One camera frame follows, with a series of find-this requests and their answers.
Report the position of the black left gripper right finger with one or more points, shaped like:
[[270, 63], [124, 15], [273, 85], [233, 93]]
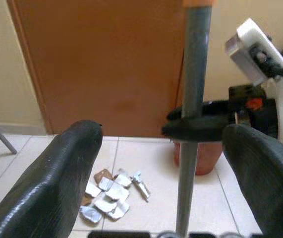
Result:
[[267, 186]]

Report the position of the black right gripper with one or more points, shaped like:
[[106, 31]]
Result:
[[243, 94]]

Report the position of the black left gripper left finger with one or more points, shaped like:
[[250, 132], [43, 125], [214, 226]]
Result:
[[44, 193]]

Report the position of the red plastic bucket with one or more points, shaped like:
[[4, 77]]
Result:
[[205, 158]]

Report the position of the brown cardboard scrap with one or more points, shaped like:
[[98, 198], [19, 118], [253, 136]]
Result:
[[86, 201], [104, 174]]

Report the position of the crumpled white paper scrap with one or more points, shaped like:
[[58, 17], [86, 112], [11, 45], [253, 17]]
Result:
[[123, 179], [105, 184], [92, 189], [103, 205], [120, 210], [117, 194], [91, 216]]

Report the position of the green seat metal stool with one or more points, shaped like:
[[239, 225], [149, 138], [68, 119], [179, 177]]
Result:
[[2, 136]]

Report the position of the long crumpled paper strip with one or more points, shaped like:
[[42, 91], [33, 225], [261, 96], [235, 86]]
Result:
[[141, 185]]

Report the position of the brown wooden door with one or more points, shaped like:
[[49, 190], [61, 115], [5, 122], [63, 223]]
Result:
[[106, 62]]

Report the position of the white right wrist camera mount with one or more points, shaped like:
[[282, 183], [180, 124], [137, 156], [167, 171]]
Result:
[[255, 49]]

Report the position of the brown door frame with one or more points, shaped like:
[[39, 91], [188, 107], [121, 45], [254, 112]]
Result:
[[21, 37]]

